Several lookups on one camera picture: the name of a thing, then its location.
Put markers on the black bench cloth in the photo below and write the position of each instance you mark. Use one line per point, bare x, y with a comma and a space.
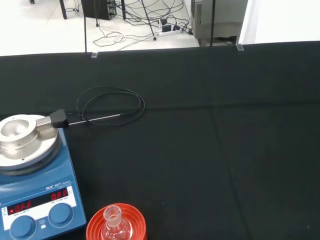
200, 150

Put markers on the black tripod leg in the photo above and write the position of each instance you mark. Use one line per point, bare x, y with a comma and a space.
150, 22

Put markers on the white power strip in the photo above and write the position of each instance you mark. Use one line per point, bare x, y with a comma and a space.
170, 32

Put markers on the heater with blue base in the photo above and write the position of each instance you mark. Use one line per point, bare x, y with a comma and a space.
37, 185

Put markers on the clear cloth clip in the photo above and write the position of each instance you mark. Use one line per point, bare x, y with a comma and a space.
239, 47
94, 55

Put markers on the thin black pole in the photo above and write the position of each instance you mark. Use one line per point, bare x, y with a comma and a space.
85, 35
212, 22

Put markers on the grey metal cabinet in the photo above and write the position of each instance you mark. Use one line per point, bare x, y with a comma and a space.
225, 15

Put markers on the black computer tower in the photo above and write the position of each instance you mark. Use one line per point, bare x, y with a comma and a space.
97, 8

